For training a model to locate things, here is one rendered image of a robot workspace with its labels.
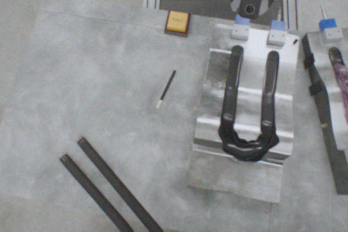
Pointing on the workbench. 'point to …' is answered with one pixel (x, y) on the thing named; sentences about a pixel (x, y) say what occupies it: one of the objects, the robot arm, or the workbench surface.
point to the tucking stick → (166, 89)
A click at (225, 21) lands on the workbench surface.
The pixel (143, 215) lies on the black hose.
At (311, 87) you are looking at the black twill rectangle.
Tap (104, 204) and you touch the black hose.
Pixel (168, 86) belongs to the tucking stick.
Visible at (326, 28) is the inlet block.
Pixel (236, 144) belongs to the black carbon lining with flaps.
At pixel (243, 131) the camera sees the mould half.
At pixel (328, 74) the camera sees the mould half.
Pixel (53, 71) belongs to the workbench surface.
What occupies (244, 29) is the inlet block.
